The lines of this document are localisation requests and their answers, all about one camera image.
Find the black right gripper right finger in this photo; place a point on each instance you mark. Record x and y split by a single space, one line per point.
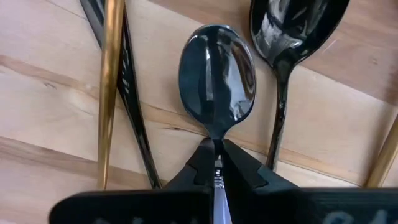
245 180

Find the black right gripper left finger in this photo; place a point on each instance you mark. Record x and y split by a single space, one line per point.
199 174

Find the gold spoon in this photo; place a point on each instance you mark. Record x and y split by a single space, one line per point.
109 93
382 161

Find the black spoon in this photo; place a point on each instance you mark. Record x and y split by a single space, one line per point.
295 28
141 140

